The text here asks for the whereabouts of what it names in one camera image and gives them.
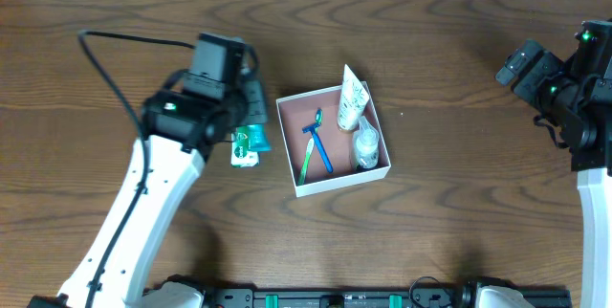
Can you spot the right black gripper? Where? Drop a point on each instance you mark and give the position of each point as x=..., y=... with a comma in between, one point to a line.
x=521, y=66

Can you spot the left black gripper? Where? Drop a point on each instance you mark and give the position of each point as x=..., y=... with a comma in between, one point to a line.
x=258, y=102

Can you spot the Colgate toothpaste tube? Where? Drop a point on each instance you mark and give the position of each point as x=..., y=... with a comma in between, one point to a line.
x=253, y=138

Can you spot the green Dettol soap pack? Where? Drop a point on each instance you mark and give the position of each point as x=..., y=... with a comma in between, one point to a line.
x=240, y=155

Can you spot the blue disposable razor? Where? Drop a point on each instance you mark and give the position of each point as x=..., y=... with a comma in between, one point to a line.
x=312, y=129

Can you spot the green white toothbrush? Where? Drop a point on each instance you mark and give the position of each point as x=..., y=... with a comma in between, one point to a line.
x=309, y=149

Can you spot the white patterned lotion tube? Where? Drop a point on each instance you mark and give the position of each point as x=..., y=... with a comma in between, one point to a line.
x=352, y=102

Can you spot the clear spray bottle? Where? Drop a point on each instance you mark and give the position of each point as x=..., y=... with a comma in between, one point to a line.
x=365, y=145

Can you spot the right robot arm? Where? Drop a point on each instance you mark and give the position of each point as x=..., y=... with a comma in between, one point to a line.
x=573, y=102

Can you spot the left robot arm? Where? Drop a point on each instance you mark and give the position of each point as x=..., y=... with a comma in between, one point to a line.
x=179, y=130

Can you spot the white box pink interior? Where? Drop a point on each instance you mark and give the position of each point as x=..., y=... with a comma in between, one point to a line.
x=298, y=111

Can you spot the black mounting rail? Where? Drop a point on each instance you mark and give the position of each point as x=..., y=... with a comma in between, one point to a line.
x=247, y=298

